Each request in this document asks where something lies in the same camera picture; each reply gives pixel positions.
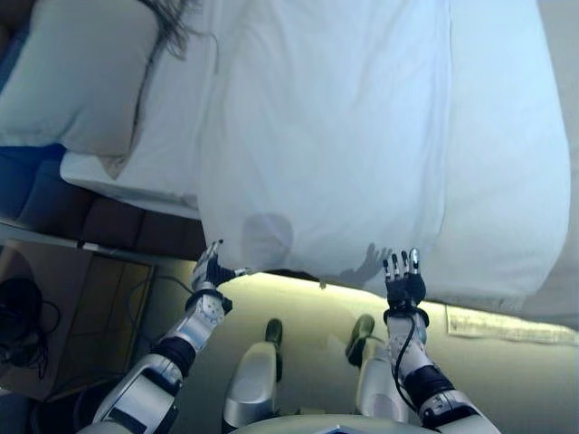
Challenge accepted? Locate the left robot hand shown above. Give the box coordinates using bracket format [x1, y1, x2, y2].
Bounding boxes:
[192, 238, 250, 293]

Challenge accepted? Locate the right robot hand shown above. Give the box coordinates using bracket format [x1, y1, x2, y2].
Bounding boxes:
[382, 247, 427, 311]

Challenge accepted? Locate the white duvet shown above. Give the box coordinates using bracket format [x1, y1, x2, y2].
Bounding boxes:
[194, 0, 572, 308]

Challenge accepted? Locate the wooden nightstand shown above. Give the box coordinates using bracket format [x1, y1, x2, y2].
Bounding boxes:
[0, 239, 155, 401]

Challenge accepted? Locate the white fitted sheet mattress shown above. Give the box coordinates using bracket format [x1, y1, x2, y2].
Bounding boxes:
[61, 0, 227, 218]

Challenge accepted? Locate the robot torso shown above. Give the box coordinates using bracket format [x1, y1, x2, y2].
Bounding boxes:
[180, 406, 453, 434]

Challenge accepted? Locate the white dome table lamp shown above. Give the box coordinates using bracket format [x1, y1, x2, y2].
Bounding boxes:
[0, 276, 44, 367]

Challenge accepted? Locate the large beige pillow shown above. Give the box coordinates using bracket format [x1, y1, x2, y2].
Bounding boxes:
[0, 0, 159, 177]

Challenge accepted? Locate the macrame fringed cushion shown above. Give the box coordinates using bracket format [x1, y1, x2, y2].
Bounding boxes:
[139, 0, 204, 60]

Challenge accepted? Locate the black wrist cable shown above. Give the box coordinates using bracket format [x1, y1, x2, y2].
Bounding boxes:
[392, 311, 420, 412]

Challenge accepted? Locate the brown upholstered bed frame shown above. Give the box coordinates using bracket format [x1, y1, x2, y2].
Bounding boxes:
[0, 144, 209, 263]

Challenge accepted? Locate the black lamp cable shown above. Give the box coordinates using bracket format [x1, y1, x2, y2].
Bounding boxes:
[26, 297, 62, 363]

